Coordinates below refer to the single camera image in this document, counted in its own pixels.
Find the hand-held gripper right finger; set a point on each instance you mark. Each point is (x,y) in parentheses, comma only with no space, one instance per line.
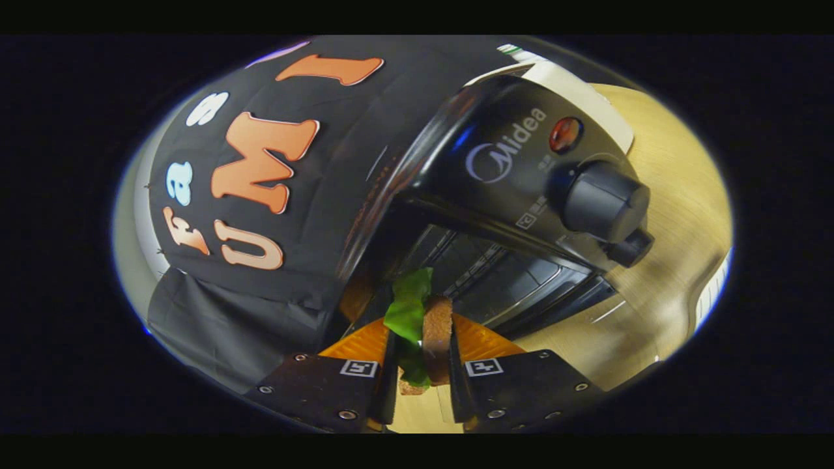
(528,391)

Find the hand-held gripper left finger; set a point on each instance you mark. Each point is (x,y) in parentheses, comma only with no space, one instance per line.
(313,391)

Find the lettuce sandwich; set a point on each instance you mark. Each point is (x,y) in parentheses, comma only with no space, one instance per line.
(435,339)

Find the black toaster oven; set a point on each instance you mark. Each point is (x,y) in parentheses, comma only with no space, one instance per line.
(515,176)

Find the white slot toaster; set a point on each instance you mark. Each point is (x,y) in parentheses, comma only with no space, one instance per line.
(586,98)

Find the black backdrop cloth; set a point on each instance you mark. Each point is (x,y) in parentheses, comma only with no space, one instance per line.
(293,215)

